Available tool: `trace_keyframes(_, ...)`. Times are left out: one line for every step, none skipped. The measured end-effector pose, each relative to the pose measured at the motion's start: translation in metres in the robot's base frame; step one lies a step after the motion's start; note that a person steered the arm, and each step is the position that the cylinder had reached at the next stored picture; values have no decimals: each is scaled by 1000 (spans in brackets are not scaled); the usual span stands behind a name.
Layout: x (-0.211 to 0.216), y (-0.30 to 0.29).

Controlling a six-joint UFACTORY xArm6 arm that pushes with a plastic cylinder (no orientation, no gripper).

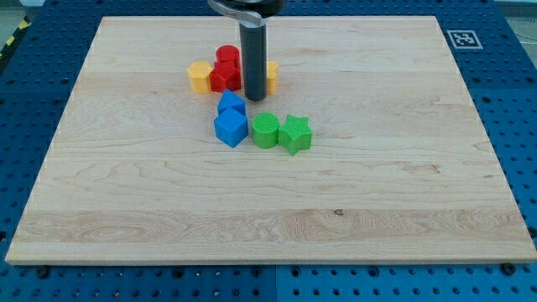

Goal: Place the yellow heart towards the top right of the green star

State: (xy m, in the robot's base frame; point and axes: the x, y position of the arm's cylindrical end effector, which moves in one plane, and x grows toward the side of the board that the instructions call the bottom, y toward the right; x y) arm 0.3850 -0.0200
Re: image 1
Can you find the green cylinder block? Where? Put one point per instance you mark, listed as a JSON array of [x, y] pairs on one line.
[[265, 130]]

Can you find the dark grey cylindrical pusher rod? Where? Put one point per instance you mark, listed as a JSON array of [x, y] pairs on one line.
[[254, 61]]

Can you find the green star block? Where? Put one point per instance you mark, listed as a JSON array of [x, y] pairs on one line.
[[295, 134]]

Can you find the light wooden board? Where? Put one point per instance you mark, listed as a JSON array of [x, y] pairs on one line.
[[400, 169]]

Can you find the red star block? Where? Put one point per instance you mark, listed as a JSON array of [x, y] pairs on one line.
[[225, 76]]

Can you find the blue triangle block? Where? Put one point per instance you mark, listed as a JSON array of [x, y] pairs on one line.
[[231, 100]]

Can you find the black yellow hazard tape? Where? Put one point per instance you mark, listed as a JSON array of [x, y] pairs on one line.
[[15, 38]]

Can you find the red cylinder block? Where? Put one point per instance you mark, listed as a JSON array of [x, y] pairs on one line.
[[228, 54]]

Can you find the yellow hexagon block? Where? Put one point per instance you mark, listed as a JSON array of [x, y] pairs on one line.
[[199, 76]]

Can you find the blue cube block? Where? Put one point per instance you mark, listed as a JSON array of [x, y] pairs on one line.
[[231, 127]]

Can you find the yellow heart block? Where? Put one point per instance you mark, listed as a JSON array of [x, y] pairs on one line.
[[272, 76]]

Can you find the white fiducial marker tag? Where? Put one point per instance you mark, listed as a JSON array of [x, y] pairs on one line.
[[464, 39]]

